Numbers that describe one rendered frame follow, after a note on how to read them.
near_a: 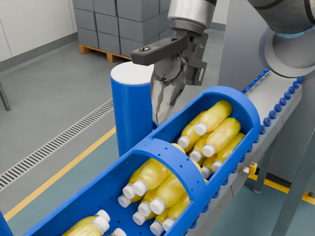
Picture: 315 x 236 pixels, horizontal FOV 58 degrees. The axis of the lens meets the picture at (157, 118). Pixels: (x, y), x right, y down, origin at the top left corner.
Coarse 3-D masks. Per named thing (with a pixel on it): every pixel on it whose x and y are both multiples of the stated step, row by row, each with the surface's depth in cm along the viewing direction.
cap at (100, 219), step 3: (99, 216) 70; (96, 219) 69; (99, 219) 69; (102, 219) 69; (99, 222) 68; (102, 222) 68; (105, 222) 69; (102, 225) 68; (105, 225) 69; (108, 225) 69; (105, 228) 69; (108, 228) 70
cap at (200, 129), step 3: (195, 126) 100; (198, 126) 99; (201, 126) 98; (204, 126) 99; (195, 129) 100; (198, 129) 100; (201, 129) 99; (204, 129) 99; (195, 132) 101; (198, 132) 100; (201, 132) 99; (204, 132) 99
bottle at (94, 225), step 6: (96, 222) 68; (78, 228) 66; (84, 228) 66; (90, 228) 66; (96, 228) 67; (102, 228) 68; (72, 234) 65; (78, 234) 64; (84, 234) 64; (90, 234) 65; (96, 234) 66; (102, 234) 68
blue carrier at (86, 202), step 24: (216, 96) 113; (240, 96) 104; (168, 120) 95; (240, 120) 111; (144, 144) 83; (168, 144) 81; (240, 144) 95; (120, 168) 91; (168, 168) 77; (192, 168) 78; (96, 192) 85; (120, 192) 93; (192, 192) 76; (48, 216) 66; (72, 216) 80; (120, 216) 91; (192, 216) 77
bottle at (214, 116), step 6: (222, 102) 109; (228, 102) 110; (210, 108) 107; (216, 108) 105; (222, 108) 106; (228, 108) 108; (204, 114) 103; (210, 114) 102; (216, 114) 103; (222, 114) 105; (228, 114) 109; (204, 120) 100; (210, 120) 100; (216, 120) 101; (222, 120) 105; (210, 126) 100; (216, 126) 102
